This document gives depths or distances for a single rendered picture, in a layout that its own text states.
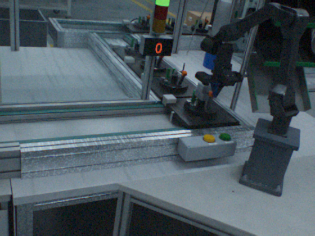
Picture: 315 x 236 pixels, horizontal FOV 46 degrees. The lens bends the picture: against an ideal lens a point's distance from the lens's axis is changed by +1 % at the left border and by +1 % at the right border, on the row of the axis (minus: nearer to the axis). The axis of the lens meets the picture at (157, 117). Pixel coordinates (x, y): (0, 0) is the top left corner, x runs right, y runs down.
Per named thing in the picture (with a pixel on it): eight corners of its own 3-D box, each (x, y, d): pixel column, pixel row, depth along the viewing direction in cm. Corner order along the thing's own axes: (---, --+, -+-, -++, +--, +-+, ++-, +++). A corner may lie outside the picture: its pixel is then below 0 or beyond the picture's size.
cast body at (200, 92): (211, 100, 149) (215, 85, 146) (202, 101, 147) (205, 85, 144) (200, 92, 156) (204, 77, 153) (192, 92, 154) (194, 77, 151)
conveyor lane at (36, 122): (233, 144, 154) (239, 123, 149) (19, 168, 118) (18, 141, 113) (199, 113, 176) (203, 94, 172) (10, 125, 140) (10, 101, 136)
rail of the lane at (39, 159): (251, 151, 151) (259, 127, 146) (21, 179, 113) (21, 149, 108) (243, 144, 155) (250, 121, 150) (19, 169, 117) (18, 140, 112)
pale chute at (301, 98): (305, 112, 164) (311, 108, 160) (279, 110, 160) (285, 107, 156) (294, 54, 172) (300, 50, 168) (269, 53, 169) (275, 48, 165)
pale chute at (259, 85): (279, 113, 158) (285, 110, 154) (252, 113, 154) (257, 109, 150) (269, 54, 166) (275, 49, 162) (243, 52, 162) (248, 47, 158)
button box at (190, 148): (234, 155, 137) (238, 141, 134) (185, 162, 128) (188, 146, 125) (223, 146, 143) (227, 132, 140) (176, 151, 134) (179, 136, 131)
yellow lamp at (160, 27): (166, 33, 141) (168, 20, 138) (154, 32, 138) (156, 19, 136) (161, 30, 144) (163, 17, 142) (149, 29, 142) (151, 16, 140)
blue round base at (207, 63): (230, 71, 244) (235, 49, 237) (210, 71, 237) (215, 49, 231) (217, 63, 256) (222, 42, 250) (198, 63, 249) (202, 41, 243)
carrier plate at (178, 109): (238, 125, 150) (240, 121, 149) (187, 130, 139) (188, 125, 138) (208, 100, 168) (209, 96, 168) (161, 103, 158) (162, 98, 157)
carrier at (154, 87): (206, 99, 170) (212, 73, 164) (160, 101, 159) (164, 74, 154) (183, 79, 189) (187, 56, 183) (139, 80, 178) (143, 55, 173)
